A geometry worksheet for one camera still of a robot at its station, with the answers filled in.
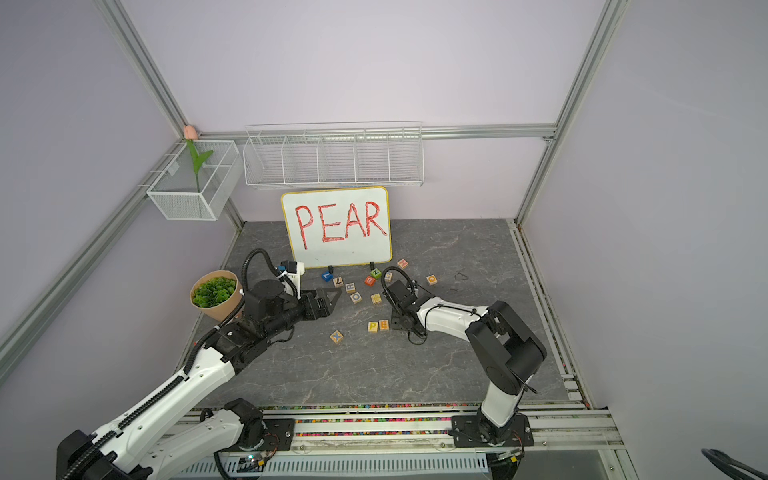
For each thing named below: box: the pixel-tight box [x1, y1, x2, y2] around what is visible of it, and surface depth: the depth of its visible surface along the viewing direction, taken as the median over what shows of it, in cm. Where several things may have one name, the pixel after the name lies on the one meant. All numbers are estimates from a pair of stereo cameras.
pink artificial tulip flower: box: [183, 125, 213, 193], surface depth 92 cm
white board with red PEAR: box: [282, 186, 393, 269], surface depth 101 cm
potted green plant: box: [189, 270, 243, 323], surface depth 89 cm
